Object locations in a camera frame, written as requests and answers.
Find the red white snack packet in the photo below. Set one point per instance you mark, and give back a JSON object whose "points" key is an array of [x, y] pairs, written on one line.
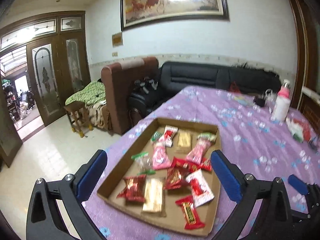
{"points": [[167, 136]]}

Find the dark red foil snack packet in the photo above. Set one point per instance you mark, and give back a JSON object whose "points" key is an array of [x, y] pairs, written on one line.
{"points": [[134, 189]]}

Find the white plastic bag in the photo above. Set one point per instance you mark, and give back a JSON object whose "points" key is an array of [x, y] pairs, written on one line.
{"points": [[295, 129]]}

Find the clear green-edged snack packet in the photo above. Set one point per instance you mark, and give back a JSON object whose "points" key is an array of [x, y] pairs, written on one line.
{"points": [[144, 163]]}

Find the pink lidded bottle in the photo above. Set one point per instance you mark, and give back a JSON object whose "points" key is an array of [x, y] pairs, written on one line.
{"points": [[285, 89]]}

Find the green white small packet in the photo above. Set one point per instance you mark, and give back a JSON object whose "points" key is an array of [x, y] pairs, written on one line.
{"points": [[211, 137]]}

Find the small wooden stool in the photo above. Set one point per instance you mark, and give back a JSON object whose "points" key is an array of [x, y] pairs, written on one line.
{"points": [[78, 117]]}

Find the red white flat packet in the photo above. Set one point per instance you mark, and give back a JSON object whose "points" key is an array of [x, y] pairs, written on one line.
{"points": [[200, 190]]}

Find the green patterned blanket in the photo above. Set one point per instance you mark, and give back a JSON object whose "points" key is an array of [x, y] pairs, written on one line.
{"points": [[94, 92]]}

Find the black leather sofa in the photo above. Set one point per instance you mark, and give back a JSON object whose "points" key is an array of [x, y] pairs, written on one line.
{"points": [[150, 93]]}

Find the pink cartoon snack packet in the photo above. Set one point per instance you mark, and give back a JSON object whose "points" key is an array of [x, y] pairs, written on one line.
{"points": [[160, 159], [196, 154]]}

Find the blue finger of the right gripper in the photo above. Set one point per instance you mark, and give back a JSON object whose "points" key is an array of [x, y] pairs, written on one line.
{"points": [[300, 186]]}

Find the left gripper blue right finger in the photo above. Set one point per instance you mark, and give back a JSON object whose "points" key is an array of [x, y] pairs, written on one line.
{"points": [[229, 175]]}

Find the framed horse painting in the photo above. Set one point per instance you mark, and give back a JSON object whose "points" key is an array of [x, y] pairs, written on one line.
{"points": [[134, 13]]}

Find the red candy bar packet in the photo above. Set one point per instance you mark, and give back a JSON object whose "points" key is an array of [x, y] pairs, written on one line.
{"points": [[190, 166]]}

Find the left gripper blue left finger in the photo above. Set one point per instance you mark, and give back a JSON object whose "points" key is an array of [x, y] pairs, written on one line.
{"points": [[88, 175]]}

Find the golden long biscuit packet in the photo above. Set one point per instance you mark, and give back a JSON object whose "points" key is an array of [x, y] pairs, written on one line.
{"points": [[154, 203]]}

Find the red plastic bag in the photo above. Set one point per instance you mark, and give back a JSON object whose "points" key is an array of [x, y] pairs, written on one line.
{"points": [[306, 129]]}

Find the small black cup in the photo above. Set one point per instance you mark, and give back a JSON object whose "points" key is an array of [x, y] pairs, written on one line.
{"points": [[260, 100]]}

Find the pink cartoon snack packet left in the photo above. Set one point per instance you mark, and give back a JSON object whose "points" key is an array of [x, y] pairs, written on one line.
{"points": [[160, 159]]}

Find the colourful booklet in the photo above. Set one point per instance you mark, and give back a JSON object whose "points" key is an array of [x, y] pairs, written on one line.
{"points": [[244, 101]]}

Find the wooden glass panel door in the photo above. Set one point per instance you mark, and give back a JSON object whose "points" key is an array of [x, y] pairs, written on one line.
{"points": [[57, 67]]}

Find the white plastic jar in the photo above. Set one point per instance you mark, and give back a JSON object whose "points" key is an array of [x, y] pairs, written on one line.
{"points": [[281, 108]]}

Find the small red candy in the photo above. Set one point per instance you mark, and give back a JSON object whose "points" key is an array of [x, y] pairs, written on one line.
{"points": [[192, 219]]}

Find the pink cartoon snack packet right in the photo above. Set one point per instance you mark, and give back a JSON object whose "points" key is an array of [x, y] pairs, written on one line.
{"points": [[196, 154]]}

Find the purple floral tablecloth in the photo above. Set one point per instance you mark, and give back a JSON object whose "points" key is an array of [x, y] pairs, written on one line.
{"points": [[250, 138]]}

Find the green candy wrapper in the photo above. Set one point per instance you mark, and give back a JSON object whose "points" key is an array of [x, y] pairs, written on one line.
{"points": [[155, 137]]}

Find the brown armchair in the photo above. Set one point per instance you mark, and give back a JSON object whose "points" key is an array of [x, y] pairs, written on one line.
{"points": [[119, 80]]}

